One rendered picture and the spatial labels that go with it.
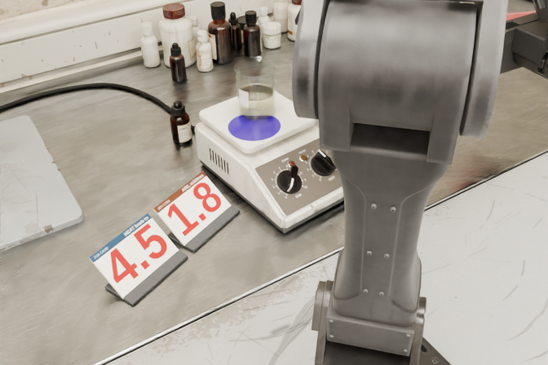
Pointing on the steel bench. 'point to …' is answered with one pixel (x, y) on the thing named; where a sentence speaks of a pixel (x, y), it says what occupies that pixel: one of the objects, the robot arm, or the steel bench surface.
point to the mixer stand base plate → (31, 186)
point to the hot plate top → (283, 112)
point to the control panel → (310, 178)
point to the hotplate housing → (242, 186)
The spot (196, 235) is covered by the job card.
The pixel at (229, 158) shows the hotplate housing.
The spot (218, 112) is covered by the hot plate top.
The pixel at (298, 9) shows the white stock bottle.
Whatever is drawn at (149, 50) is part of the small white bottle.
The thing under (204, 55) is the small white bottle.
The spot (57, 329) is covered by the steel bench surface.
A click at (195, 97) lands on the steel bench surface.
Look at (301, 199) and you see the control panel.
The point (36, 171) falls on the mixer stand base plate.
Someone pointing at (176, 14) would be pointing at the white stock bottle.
